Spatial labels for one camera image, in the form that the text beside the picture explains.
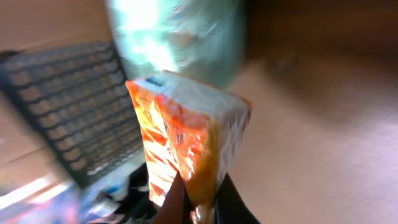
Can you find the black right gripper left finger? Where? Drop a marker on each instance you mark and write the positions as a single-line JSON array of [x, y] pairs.
[[172, 210]]

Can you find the teal snack packet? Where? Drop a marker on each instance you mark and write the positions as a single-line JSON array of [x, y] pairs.
[[201, 39]]

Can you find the blue Oreo cookie pack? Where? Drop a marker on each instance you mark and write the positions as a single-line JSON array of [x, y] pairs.
[[107, 210]]

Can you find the purple red snack bag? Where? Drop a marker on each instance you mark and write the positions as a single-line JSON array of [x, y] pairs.
[[57, 206]]

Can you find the grey plastic mesh basket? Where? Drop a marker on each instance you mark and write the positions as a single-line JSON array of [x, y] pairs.
[[75, 97]]

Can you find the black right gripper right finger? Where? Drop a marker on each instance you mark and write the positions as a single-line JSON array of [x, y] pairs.
[[230, 208]]

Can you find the small orange snack box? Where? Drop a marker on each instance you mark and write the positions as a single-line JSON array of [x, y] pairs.
[[188, 128]]

